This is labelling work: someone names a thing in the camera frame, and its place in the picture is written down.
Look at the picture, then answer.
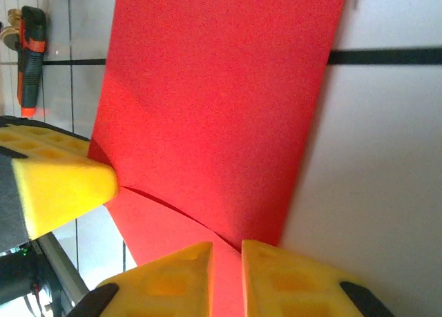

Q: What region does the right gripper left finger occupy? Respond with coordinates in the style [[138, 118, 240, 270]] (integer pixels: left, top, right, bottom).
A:
[[66, 241, 215, 317]]

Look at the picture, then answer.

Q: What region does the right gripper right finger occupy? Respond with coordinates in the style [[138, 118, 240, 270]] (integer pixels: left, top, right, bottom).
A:
[[241, 238, 396, 317]]

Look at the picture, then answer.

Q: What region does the red square paper sheet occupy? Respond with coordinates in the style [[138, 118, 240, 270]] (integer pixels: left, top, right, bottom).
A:
[[87, 0, 349, 317]]

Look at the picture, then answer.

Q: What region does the orange black hand tool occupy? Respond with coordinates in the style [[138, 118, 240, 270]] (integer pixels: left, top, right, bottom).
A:
[[17, 6, 48, 118]]

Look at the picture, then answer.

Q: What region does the small brass fitting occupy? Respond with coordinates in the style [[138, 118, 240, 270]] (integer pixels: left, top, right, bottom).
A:
[[0, 8, 22, 51]]

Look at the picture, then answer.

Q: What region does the aluminium table rail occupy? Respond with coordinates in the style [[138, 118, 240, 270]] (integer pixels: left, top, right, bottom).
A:
[[32, 231, 92, 309]]

